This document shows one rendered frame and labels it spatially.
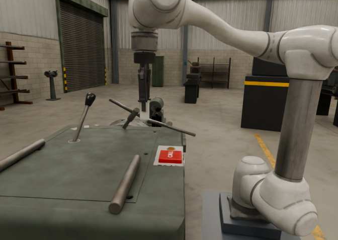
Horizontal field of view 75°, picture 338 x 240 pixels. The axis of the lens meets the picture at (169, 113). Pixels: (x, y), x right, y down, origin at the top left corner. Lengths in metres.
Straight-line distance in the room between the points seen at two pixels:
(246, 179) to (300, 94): 0.44
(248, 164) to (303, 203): 0.26
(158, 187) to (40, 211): 0.21
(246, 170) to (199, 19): 0.70
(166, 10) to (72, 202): 0.45
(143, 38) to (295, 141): 0.64
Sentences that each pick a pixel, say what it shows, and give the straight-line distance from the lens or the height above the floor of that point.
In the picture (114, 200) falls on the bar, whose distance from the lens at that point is 0.41.
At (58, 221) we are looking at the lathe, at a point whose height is 1.25.
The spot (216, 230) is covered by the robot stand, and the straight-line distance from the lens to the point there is 1.19.
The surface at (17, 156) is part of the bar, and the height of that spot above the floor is 1.27.
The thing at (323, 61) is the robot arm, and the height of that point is 1.52.
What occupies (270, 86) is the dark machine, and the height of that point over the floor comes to 1.03.
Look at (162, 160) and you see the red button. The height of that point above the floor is 1.26.
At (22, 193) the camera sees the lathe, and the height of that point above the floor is 1.25.
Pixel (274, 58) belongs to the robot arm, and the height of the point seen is 1.53.
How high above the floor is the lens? 1.51
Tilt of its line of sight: 13 degrees down
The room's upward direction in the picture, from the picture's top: 1 degrees clockwise
